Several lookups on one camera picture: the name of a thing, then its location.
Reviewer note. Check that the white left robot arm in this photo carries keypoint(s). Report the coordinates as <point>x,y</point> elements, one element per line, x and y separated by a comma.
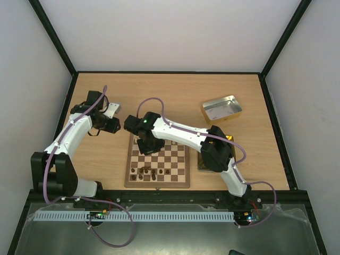
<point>52,170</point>

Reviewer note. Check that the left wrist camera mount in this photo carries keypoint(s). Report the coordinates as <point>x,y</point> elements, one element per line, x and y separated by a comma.
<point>112,109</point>

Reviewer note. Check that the wooden chessboard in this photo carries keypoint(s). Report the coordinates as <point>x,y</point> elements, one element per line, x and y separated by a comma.
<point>173,156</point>

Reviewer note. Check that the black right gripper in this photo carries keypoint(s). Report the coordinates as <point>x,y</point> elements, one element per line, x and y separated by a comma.
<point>150,146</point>

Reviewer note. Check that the silver tin lid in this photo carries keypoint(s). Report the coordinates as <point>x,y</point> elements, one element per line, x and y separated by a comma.
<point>221,109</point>

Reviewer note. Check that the white slotted cable duct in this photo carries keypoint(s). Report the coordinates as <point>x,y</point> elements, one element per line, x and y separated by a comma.
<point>136,216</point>

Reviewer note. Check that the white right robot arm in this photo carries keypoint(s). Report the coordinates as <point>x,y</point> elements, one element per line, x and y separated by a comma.
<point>195,138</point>

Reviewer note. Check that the gold tin tray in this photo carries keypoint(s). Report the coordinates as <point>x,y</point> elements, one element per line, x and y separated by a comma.
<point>216,156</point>

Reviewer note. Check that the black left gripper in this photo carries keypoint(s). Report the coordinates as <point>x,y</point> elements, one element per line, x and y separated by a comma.
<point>112,129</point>

